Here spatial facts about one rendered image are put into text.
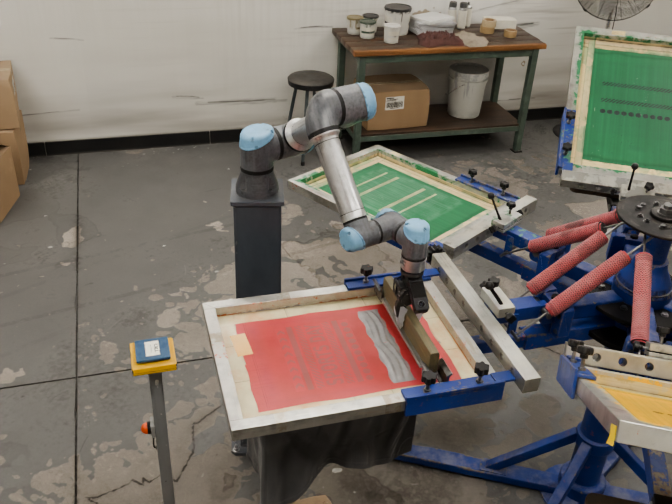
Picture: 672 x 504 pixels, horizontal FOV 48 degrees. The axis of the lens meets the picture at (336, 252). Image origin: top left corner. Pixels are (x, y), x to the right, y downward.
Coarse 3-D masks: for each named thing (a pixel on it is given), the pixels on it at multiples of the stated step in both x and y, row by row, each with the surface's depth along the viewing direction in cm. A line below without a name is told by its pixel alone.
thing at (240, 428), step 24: (336, 288) 252; (432, 288) 255; (216, 312) 241; (240, 312) 243; (216, 336) 228; (456, 336) 234; (216, 360) 218; (480, 360) 223; (240, 408) 202; (312, 408) 203; (336, 408) 203; (360, 408) 204; (384, 408) 206; (240, 432) 196; (264, 432) 198
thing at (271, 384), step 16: (368, 352) 230; (400, 352) 230; (256, 368) 221; (272, 368) 221; (384, 368) 224; (416, 368) 224; (256, 384) 215; (272, 384) 216; (288, 384) 216; (352, 384) 217; (368, 384) 217; (384, 384) 218; (400, 384) 218; (416, 384) 218; (256, 400) 210; (272, 400) 210; (288, 400) 210; (304, 400) 210; (320, 400) 211
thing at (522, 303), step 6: (510, 300) 242; (516, 300) 242; (522, 300) 242; (528, 300) 242; (534, 300) 242; (516, 306) 239; (522, 306) 239; (528, 306) 239; (534, 306) 239; (492, 312) 236; (516, 312) 238; (522, 312) 239; (528, 312) 240; (534, 312) 241; (498, 318) 238; (504, 318) 238; (522, 318) 241; (528, 318) 241
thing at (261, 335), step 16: (272, 320) 241; (288, 320) 242; (304, 320) 242; (320, 320) 242; (352, 320) 243; (384, 320) 244; (256, 336) 234; (272, 336) 234; (368, 336) 236; (400, 336) 237; (432, 336) 238; (256, 352) 227; (272, 352) 228
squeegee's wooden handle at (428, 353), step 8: (384, 280) 246; (392, 280) 244; (384, 288) 246; (392, 288) 240; (384, 296) 248; (392, 296) 240; (392, 304) 240; (408, 312) 230; (408, 320) 228; (416, 320) 226; (408, 328) 229; (416, 328) 223; (408, 336) 229; (416, 336) 223; (424, 336) 220; (416, 344) 223; (424, 344) 217; (432, 344) 217; (424, 352) 218; (432, 352) 214; (424, 360) 218; (432, 360) 215; (432, 368) 216
